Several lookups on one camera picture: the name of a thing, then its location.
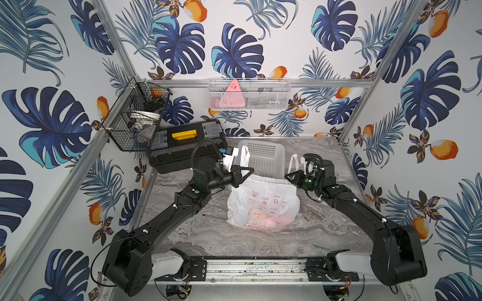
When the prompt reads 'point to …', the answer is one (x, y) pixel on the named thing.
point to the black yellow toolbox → (179, 147)
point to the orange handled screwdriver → (214, 217)
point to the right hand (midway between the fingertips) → (285, 174)
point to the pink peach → (277, 222)
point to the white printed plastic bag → (263, 203)
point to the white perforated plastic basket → (267, 157)
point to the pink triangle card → (233, 97)
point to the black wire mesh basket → (132, 123)
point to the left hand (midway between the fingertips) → (253, 167)
